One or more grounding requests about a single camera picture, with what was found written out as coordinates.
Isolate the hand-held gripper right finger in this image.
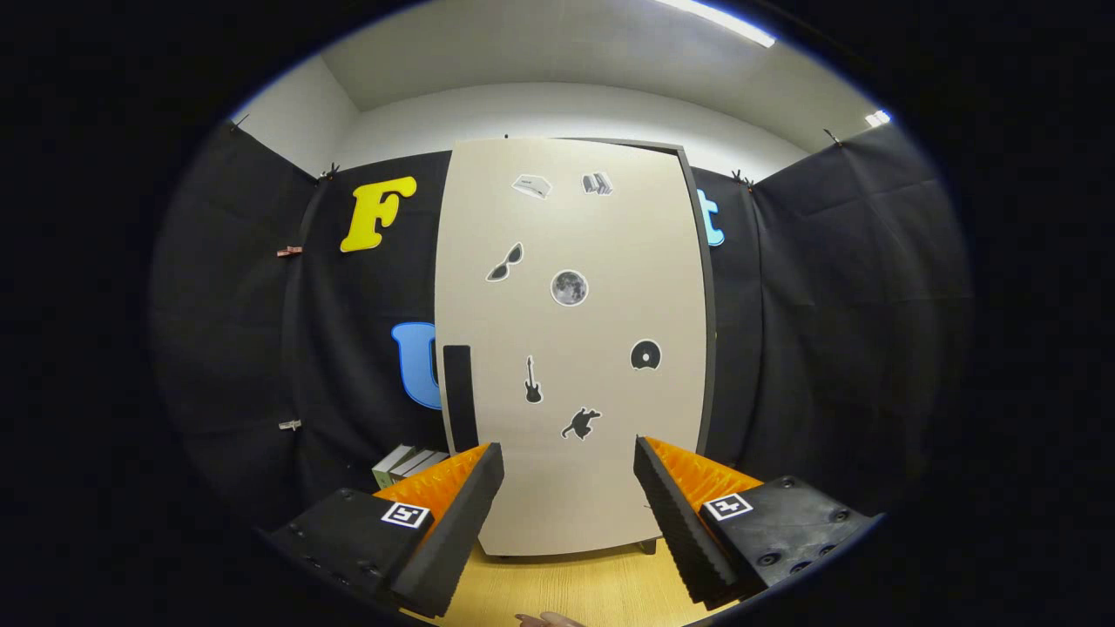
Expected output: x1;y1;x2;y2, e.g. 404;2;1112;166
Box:
633;435;882;610

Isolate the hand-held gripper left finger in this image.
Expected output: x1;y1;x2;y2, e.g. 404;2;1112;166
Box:
259;442;505;619

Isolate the black door handle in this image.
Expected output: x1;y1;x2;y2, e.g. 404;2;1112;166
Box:
443;345;480;454

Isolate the beige cabinet door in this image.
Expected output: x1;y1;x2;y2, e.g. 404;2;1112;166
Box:
434;137;708;558

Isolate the green book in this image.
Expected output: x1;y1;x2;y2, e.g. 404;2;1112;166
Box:
372;444;417;489

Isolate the dark grey cabinet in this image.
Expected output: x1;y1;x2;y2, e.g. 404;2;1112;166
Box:
557;136;719;556

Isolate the black backdrop cloth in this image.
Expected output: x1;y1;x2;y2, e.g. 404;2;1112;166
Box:
148;118;975;523

